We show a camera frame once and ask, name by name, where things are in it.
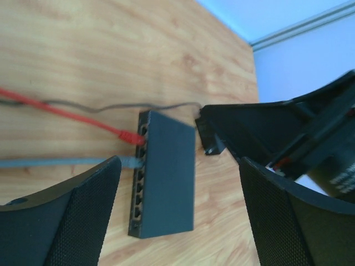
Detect grey ethernet cable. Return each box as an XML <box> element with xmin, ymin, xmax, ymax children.
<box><xmin>0</xmin><ymin>155</ymin><xmax>145</xmax><ymax>169</ymax></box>

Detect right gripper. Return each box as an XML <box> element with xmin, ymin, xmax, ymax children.
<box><xmin>199</xmin><ymin>70</ymin><xmax>354</xmax><ymax>203</ymax></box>

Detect black network switch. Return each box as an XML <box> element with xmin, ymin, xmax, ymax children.
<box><xmin>128</xmin><ymin>110</ymin><xmax>195</xmax><ymax>239</ymax></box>

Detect red ethernet cable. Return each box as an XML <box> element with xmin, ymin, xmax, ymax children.
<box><xmin>0</xmin><ymin>87</ymin><xmax>145</xmax><ymax>145</ymax></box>

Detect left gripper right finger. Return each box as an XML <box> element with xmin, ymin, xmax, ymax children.
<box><xmin>239</xmin><ymin>157</ymin><xmax>354</xmax><ymax>265</ymax></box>

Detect black power cable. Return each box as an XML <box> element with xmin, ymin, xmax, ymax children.
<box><xmin>0</xmin><ymin>101</ymin><xmax>202</xmax><ymax>114</ymax></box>

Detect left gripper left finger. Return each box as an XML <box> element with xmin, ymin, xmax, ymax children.
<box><xmin>1</xmin><ymin>156</ymin><xmax>121</xmax><ymax>265</ymax></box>

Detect black power adapter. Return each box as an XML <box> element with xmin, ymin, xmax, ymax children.
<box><xmin>195</xmin><ymin>117</ymin><xmax>225</xmax><ymax>156</ymax></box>

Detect right aluminium frame post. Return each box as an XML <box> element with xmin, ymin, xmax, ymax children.
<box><xmin>250</xmin><ymin>1</ymin><xmax>354</xmax><ymax>52</ymax></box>

